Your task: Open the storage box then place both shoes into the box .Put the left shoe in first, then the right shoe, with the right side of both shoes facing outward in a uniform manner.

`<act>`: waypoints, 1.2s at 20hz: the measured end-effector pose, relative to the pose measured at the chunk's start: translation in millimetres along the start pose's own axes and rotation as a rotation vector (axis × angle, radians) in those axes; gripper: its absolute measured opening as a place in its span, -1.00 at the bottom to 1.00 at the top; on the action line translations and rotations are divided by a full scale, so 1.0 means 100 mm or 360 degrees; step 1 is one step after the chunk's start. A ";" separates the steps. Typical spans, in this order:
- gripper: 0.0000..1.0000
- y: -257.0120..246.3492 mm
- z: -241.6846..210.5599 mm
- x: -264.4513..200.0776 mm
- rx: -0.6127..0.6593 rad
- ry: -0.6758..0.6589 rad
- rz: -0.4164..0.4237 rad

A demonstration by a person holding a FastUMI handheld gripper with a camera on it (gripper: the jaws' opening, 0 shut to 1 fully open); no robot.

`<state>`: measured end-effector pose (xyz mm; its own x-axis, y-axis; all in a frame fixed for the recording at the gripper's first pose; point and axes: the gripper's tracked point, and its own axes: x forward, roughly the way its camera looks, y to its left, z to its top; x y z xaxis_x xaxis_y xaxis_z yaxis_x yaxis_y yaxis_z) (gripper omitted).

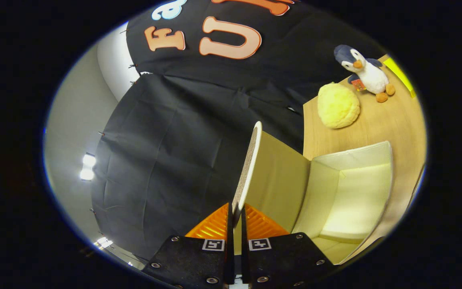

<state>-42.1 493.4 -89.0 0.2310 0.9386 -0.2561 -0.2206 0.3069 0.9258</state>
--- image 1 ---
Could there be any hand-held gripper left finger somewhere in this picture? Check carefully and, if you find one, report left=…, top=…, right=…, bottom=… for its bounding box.
left=142, top=203, right=235, bottom=289

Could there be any blue white penguin plush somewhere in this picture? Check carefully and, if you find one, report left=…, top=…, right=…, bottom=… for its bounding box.
left=334, top=44, right=396, bottom=103

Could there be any bright ceiling light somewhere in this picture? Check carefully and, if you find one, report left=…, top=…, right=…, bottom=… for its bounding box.
left=79, top=153, right=97, bottom=181

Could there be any yellow round plush cushion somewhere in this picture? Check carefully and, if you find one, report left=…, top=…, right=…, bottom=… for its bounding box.
left=318, top=82, right=361, bottom=129

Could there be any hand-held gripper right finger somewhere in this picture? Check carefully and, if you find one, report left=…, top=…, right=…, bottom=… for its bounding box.
left=241, top=204, right=336, bottom=289

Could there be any beige fabric storage box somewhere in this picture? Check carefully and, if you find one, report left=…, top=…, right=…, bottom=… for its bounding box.
left=231, top=121, right=394, bottom=265

